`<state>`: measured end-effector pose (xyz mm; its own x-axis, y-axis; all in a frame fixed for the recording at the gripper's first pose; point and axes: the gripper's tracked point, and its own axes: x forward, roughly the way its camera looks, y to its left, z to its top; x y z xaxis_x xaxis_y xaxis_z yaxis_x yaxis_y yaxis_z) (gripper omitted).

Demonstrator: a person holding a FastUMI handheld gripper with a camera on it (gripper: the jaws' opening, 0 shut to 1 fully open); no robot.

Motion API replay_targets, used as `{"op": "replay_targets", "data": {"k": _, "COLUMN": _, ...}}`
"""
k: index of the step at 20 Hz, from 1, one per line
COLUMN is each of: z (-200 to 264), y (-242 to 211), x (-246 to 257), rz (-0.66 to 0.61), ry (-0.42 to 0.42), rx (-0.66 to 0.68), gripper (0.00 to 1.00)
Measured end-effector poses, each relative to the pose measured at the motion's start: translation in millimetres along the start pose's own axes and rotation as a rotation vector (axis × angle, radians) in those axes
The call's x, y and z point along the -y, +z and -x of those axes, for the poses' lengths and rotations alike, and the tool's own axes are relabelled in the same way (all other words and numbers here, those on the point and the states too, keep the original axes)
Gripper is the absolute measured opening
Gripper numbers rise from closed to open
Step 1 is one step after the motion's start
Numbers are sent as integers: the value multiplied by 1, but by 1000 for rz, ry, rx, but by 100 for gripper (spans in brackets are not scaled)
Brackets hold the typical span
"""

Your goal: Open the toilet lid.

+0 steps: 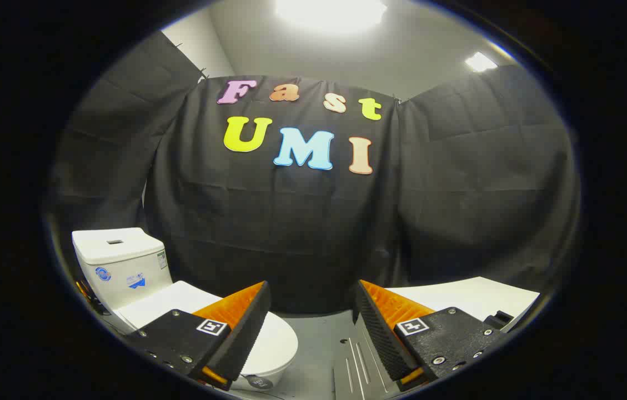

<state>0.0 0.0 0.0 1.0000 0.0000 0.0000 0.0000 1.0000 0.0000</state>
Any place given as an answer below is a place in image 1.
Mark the white ceramic toilet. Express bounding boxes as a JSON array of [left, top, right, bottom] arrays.
[[72, 227, 299, 392]]

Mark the small square ceiling light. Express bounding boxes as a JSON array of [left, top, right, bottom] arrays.
[[464, 52, 498, 73]]

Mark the white panelled door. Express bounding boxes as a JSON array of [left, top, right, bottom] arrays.
[[333, 276, 540, 400]]

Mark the black backdrop cloth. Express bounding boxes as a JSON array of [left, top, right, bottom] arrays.
[[47, 31, 581, 315]]

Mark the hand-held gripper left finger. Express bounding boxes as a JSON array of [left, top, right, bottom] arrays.
[[124, 281, 271, 391]]

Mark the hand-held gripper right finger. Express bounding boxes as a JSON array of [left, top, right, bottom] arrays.
[[354, 279, 508, 389]]

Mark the large round ceiling light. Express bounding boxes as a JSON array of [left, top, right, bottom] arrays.
[[273, 0, 389, 32]]

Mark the white toilet lid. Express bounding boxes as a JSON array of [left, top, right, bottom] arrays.
[[119, 281, 299, 378]]

